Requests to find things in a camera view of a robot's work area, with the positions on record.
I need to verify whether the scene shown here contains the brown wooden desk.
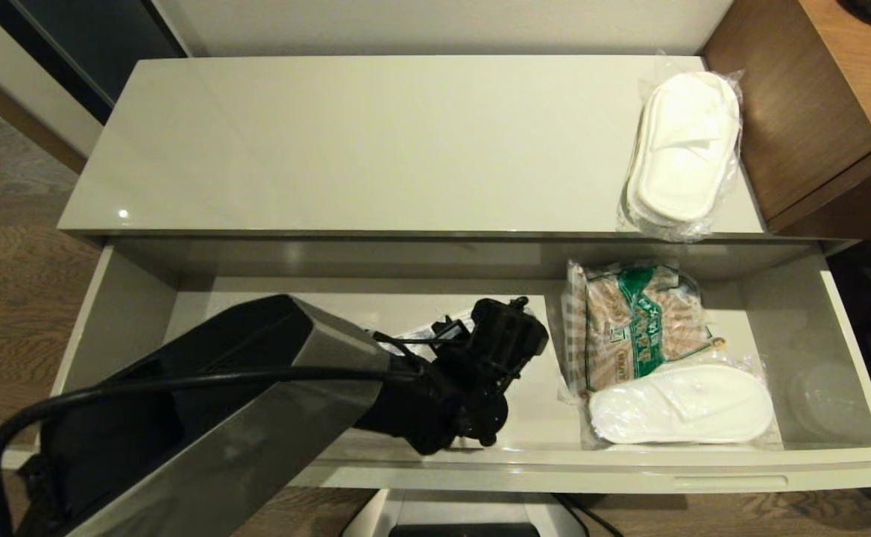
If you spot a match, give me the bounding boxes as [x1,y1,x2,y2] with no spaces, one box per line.
[700,0,871,241]

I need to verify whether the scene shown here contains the glossy grey cabinet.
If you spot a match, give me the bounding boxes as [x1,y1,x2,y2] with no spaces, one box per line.
[57,54,856,256]

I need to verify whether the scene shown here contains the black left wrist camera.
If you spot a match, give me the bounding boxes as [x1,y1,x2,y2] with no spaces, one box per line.
[469,296,550,377]

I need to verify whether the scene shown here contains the green brown snack bag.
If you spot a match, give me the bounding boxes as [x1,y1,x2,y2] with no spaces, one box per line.
[561,259,727,400]

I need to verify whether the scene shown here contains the brown wooden baseboard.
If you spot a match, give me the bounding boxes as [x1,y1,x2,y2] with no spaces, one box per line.
[0,52,92,177]

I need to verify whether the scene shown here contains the white slippers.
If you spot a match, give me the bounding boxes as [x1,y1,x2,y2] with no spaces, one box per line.
[616,51,746,244]
[587,362,779,448]

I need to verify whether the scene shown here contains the white slippers in flat bag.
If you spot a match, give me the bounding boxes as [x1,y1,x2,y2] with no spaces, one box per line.
[587,362,779,448]

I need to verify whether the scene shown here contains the open grey drawer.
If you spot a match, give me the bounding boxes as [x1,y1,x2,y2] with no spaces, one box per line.
[0,237,871,494]

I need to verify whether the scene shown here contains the white tissue pack blue print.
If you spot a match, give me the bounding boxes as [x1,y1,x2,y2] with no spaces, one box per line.
[385,317,481,353]

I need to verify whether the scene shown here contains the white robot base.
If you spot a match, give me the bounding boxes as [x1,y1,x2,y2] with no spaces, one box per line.
[342,489,585,537]

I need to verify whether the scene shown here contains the dark glass door panel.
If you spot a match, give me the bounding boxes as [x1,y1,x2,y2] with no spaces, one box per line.
[0,0,189,126]

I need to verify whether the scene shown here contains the black floor cable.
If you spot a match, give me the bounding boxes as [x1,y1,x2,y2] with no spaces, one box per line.
[551,491,623,537]

